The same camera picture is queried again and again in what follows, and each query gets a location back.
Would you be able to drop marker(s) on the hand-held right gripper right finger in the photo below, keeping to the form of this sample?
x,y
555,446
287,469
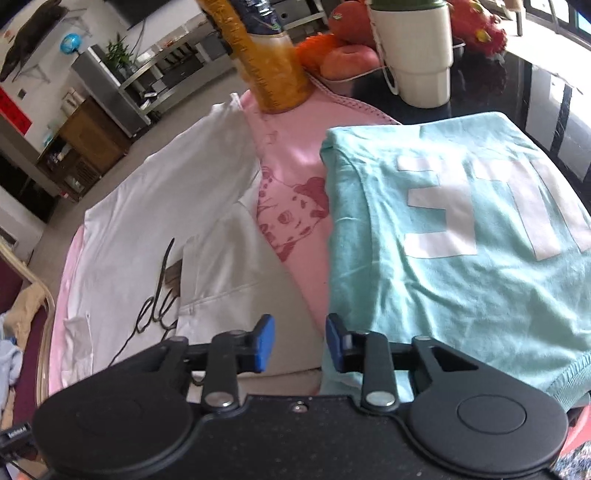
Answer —
x,y
334,344

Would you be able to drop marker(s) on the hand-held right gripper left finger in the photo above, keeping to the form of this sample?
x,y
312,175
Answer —
x,y
263,344

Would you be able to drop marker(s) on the white t-shirt with script print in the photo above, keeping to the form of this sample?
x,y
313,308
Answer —
x,y
152,221

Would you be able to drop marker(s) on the light blue knit sweater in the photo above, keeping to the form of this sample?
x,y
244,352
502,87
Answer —
x,y
7,364

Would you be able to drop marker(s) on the teal t-shirt with white letters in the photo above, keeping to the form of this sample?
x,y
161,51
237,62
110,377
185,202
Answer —
x,y
369,240

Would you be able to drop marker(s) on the beige cloth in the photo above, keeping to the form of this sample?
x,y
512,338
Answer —
x,y
30,304

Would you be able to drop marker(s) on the chair with maroon cushion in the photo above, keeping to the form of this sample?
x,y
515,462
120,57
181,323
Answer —
x,y
9,286

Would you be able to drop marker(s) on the pink printed blanket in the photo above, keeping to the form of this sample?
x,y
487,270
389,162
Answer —
x,y
295,152

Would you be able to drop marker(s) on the grey metal shelf unit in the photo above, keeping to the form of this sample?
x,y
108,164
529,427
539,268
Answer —
x,y
134,106

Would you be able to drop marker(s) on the wooden cabinet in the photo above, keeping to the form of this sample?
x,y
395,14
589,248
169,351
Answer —
x,y
92,134

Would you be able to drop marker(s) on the orange drink bottle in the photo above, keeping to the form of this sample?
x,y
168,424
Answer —
x,y
272,69

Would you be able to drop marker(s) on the red apple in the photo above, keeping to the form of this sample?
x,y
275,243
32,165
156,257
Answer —
x,y
351,62

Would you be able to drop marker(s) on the white cup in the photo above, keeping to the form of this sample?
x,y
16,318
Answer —
x,y
420,55

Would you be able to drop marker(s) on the green potted plant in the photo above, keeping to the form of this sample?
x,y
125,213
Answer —
x,y
121,54

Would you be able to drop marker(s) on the red dragon fruit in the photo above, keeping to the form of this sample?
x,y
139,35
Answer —
x,y
475,27

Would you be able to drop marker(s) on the black television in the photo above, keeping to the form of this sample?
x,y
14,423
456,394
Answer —
x,y
138,11

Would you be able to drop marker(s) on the small blue globe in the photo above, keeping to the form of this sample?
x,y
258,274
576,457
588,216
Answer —
x,y
70,43

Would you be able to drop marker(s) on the dark animal figure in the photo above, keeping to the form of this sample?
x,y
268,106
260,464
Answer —
x,y
27,41

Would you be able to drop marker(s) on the red white wall sign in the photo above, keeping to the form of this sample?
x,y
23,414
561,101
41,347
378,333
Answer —
x,y
11,108

